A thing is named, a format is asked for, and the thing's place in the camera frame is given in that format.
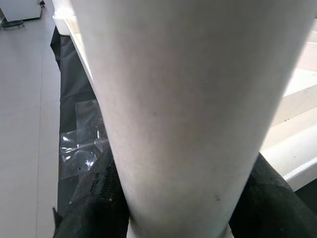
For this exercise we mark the black tablecloth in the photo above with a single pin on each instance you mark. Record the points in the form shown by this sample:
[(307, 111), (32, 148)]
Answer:
[(69, 74)]

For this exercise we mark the white plastic children table top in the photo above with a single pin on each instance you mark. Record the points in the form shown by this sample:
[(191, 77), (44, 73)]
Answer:
[(297, 99)]

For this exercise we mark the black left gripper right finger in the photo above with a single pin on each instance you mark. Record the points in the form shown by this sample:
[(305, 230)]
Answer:
[(272, 213)]

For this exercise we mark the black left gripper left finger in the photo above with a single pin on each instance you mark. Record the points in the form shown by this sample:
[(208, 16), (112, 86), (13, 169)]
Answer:
[(99, 213)]

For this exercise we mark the white plastic table leg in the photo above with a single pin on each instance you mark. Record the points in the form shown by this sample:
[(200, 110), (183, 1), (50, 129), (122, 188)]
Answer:
[(62, 5), (185, 99)]

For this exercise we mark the white refrigerator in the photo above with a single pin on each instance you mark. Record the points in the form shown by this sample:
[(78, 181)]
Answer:
[(19, 8)]

